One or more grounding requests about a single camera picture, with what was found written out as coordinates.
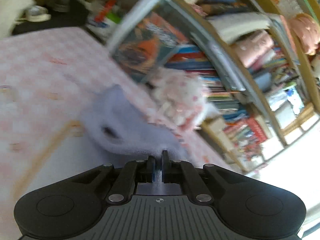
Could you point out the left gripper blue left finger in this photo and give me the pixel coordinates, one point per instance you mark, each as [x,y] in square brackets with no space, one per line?
[127,178]

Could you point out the Harry Potter book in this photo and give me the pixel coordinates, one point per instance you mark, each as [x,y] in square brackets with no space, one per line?
[150,43]

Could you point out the white wooden bookshelf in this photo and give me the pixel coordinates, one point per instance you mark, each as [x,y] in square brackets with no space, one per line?
[257,71]

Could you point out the white cloth garment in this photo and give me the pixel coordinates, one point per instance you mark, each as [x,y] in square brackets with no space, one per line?
[10,11]

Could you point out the pink checkered cartoon table mat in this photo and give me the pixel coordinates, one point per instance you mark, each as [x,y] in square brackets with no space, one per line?
[47,78]

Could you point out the white pink plush bunny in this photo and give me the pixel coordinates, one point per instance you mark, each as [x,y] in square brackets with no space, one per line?
[182,97]

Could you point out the purple and pink knit sweater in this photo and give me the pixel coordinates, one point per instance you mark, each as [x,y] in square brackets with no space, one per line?
[120,130]

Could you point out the white smart watch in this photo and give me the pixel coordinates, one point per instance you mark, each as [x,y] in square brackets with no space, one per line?
[37,13]

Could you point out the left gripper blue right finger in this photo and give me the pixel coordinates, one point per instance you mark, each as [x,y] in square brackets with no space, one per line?
[187,177]

